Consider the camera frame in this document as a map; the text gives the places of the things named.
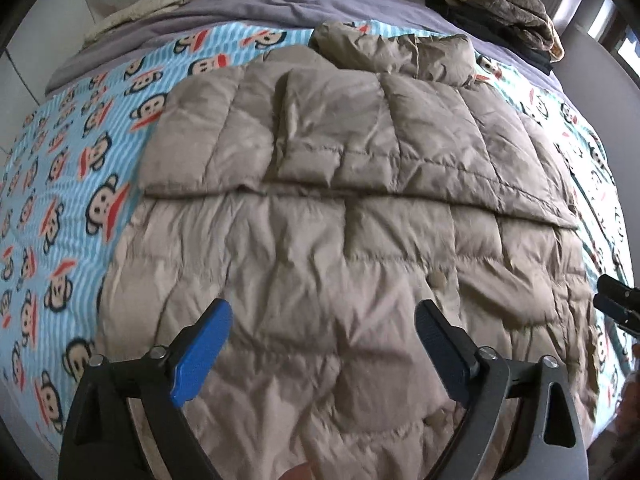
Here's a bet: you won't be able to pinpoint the beige quilted down jacket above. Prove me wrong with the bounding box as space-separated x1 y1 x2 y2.
98 23 599 479

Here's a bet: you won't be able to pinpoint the striped beige folded clothes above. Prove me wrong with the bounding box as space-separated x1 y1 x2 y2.
445 0 565 63

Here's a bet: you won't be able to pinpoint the person right hand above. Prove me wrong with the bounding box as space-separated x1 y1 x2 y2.
614 370 640 438

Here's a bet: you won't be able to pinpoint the grey bed side panel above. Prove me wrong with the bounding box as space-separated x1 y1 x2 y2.
554 26 639 268

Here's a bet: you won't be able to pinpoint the window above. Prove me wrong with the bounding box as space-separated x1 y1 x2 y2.
588 0 639 78

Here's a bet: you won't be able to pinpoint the black folded garment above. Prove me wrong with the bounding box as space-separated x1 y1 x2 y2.
424 0 552 75

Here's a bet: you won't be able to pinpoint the blue monkey print blanket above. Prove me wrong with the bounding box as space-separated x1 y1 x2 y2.
0 18 637 480

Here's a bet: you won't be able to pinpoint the cream folded cloth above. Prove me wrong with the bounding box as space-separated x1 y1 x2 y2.
82 0 192 49

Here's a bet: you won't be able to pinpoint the lavender duvet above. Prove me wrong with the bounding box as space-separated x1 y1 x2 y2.
43 0 562 117

